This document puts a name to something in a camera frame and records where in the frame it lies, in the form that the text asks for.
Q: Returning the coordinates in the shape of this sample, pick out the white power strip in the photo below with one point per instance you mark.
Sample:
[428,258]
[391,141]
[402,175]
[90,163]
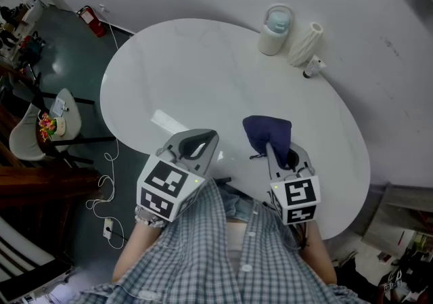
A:
[108,228]

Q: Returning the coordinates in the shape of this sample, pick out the grey wooden cabinet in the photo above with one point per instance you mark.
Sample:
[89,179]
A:
[395,211]

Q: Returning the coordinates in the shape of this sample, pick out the person's left forearm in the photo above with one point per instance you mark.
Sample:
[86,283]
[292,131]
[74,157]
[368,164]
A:
[135,255]

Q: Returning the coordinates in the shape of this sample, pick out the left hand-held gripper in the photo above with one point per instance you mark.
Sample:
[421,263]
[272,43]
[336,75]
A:
[165,187]

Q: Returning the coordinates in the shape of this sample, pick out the plaid shirt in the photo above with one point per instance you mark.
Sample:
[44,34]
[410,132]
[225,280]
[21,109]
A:
[203,262]

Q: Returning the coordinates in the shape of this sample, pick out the white ribbed vase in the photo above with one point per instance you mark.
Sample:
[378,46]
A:
[304,47]

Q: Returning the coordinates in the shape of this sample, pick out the red fire extinguisher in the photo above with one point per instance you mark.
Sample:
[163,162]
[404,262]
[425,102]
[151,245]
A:
[93,21]

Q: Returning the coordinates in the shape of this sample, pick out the white chair with black legs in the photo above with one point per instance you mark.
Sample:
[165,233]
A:
[23,140]

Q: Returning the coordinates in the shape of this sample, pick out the white kidney-shaped table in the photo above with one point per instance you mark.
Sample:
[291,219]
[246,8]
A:
[209,76]

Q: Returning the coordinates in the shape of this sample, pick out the white pot of colourful flowers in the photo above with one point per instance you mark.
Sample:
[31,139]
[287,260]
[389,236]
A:
[55,126]

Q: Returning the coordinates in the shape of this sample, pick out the white paper sheet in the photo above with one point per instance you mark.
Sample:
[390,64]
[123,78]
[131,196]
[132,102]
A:
[59,106]

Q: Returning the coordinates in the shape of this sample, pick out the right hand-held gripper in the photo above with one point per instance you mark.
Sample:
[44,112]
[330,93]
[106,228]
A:
[297,201]

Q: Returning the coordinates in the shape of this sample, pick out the person's right forearm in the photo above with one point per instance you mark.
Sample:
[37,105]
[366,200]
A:
[318,255]

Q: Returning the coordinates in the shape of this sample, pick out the blue jeans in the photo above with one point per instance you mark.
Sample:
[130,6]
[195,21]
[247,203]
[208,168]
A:
[236,206]

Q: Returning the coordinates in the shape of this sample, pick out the blue cloth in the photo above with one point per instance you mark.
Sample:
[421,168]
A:
[267,131]

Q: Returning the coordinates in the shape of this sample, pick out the white tube with black cap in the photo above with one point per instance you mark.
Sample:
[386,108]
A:
[314,66]

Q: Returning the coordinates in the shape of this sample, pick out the spare gripper device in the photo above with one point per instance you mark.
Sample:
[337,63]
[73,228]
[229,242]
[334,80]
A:
[392,284]

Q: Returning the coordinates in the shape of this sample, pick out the cream bottle with blue lid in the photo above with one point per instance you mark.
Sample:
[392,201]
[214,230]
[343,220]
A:
[270,42]

